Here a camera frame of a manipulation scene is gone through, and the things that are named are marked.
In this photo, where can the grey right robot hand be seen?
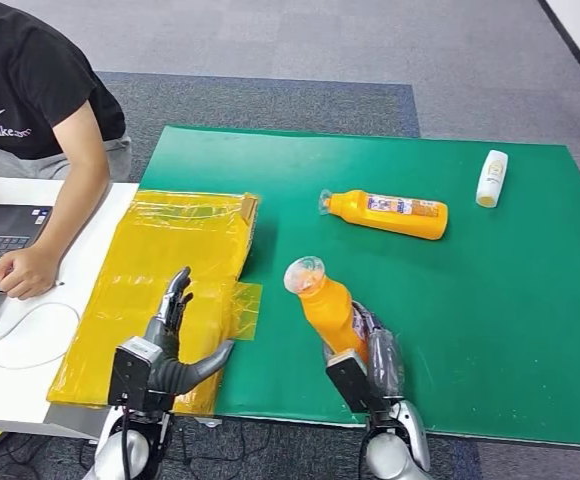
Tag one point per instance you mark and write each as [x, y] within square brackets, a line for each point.
[382, 361]

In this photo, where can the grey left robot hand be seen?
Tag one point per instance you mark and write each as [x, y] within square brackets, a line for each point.
[170, 361]

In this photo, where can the orange bottle with clear cap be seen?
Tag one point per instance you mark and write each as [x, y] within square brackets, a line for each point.
[330, 311]
[395, 217]

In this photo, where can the person's left forearm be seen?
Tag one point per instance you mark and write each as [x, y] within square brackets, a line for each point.
[75, 199]

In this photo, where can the small white bottle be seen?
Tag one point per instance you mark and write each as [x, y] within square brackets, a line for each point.
[492, 177]

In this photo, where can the yellow plastic wrapped cardboard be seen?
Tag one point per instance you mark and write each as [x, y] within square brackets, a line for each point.
[145, 265]

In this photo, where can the green table mat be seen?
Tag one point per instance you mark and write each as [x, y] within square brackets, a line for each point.
[470, 311]

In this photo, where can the person's left hand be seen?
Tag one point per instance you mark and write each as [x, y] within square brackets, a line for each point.
[22, 272]

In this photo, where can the dark grey laptop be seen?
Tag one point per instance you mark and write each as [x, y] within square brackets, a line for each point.
[0, 228]

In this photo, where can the person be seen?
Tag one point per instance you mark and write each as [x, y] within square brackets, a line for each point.
[25, 73]

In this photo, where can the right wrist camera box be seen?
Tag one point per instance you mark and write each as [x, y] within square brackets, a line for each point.
[355, 384]

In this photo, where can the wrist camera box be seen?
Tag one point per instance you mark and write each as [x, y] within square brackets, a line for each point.
[355, 384]
[132, 371]

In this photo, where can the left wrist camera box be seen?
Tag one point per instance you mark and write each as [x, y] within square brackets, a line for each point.
[132, 371]

